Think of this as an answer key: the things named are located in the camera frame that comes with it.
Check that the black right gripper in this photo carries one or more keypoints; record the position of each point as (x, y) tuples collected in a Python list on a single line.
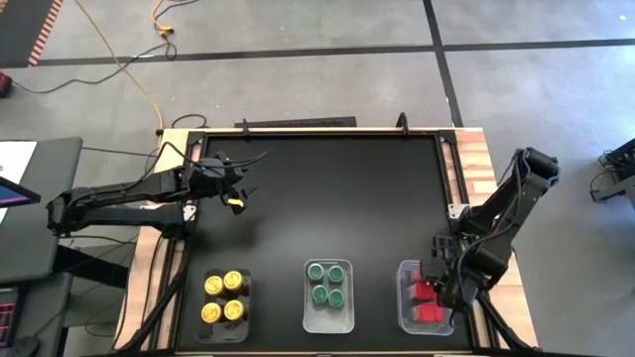
[(454, 277)]

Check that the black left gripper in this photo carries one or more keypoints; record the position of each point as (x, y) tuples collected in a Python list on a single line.
[(213, 176)]

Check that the red lid spice jar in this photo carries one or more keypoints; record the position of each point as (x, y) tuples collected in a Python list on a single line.
[(414, 277), (429, 314), (421, 293)]

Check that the yellow lid black spice jar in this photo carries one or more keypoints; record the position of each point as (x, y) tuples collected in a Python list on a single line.
[(214, 285), (233, 281), (211, 312), (233, 310)]

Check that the green lid spice jar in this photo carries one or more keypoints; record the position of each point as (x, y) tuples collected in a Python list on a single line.
[(320, 294), (336, 273)]

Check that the green lid jar dark label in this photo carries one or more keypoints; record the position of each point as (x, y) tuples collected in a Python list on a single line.
[(316, 272)]

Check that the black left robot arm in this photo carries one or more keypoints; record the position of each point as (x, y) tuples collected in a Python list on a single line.
[(124, 198)]

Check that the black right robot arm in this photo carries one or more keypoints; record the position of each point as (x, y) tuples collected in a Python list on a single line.
[(511, 213)]

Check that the long black bar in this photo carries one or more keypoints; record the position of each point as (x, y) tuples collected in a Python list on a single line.
[(297, 122)]

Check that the black table mat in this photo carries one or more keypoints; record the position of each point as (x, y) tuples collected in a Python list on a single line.
[(347, 208)]

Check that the frosted white plastic bin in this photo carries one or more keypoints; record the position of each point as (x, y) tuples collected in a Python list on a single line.
[(327, 322)]

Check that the clear smoky plastic bin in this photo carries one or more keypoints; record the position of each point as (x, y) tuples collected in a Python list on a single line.
[(223, 334)]

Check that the grey side table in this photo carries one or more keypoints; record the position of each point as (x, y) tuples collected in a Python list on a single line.
[(30, 248)]

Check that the tablet with lit screen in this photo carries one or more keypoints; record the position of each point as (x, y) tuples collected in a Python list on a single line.
[(12, 196)]

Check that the white paper sheet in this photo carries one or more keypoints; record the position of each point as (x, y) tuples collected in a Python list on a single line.
[(15, 158)]

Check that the red floor device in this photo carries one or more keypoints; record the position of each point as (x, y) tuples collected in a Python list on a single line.
[(4, 84)]

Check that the lit keyboard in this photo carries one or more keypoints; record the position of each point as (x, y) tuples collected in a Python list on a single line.
[(6, 317)]

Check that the black mat orange striped edge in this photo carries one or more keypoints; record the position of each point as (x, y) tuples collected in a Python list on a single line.
[(20, 25)]

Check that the silver mounting bracket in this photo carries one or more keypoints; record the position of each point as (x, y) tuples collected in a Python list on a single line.
[(189, 212), (456, 210)]

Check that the black clamp post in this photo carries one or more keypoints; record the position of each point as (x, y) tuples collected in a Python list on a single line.
[(244, 126), (403, 123)]

